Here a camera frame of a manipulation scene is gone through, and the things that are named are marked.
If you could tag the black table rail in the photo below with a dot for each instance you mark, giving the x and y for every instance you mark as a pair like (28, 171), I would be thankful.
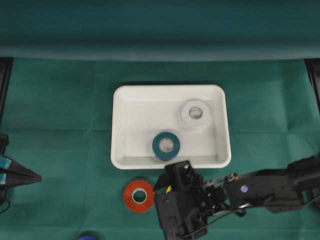
(6, 64)
(313, 70)

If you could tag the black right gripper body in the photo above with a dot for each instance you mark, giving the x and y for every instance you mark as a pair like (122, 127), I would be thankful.
(183, 213)

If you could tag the black right table rail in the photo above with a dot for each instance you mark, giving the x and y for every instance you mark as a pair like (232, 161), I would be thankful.
(313, 70)

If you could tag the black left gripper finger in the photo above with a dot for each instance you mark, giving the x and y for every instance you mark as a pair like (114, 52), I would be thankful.
(17, 168)
(12, 180)

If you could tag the blue tape roll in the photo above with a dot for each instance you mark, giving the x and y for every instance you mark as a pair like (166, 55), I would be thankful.
(87, 237)

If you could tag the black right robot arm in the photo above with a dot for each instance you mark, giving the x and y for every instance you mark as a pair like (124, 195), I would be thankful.
(277, 190)

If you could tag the black left table rail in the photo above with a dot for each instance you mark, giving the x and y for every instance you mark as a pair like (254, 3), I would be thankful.
(6, 64)

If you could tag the yellow tape roll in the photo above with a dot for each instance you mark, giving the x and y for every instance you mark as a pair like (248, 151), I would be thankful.
(169, 189)

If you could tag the white rectangular plastic tray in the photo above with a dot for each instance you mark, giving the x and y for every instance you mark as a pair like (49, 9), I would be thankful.
(140, 112)

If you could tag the green tape roll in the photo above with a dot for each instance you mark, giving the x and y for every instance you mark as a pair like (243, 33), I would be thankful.
(166, 146)

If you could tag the white tape roll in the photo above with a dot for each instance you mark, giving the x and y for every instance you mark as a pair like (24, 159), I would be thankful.
(195, 114)

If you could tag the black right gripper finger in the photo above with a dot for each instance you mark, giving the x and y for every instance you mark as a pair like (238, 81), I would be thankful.
(162, 182)

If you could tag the red tape roll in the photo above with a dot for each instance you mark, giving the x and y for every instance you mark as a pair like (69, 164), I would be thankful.
(131, 189)

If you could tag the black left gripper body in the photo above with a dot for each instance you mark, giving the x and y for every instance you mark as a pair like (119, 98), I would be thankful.
(4, 165)

